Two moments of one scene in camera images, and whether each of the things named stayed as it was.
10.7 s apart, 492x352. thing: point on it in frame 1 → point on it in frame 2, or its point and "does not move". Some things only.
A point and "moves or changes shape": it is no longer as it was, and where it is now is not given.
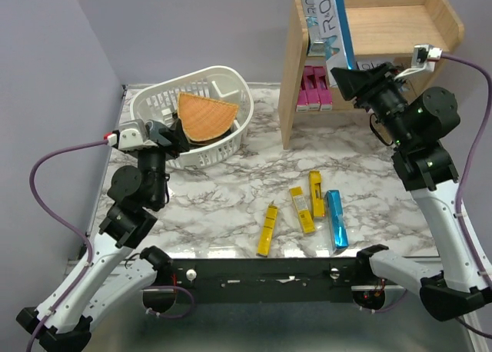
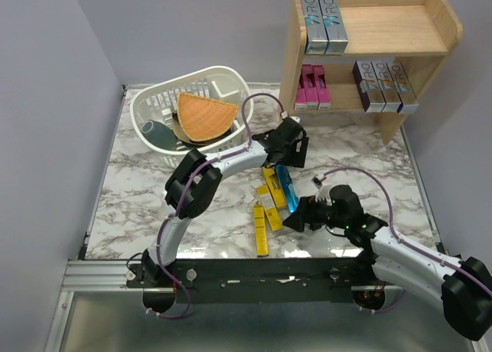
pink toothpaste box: (323, 88) does not move
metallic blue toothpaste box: (334, 26) moves or changes shape
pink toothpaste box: (312, 95) does not move
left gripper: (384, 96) → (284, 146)
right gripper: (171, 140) → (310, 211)
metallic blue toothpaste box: (337, 221) → (290, 194)
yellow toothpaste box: (317, 201) → (275, 186)
